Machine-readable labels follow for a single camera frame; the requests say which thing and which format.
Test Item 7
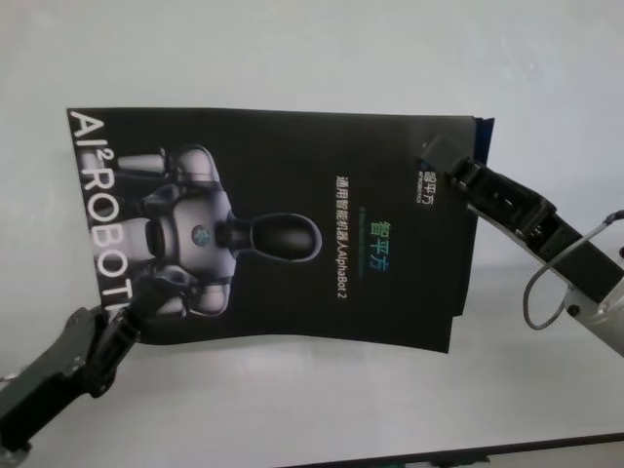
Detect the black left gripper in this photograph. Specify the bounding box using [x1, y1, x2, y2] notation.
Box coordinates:
[0, 280, 171, 436]

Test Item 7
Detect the black tape strip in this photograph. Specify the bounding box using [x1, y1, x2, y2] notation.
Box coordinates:
[471, 115, 497, 165]

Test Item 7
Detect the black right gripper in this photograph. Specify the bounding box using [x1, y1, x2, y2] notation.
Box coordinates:
[416, 131, 624, 314]

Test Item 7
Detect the black robot print poster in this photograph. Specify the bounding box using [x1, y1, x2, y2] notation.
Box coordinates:
[65, 103, 478, 356]

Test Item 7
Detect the grey right wrist cable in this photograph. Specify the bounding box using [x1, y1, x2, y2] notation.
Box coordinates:
[523, 209, 624, 329]

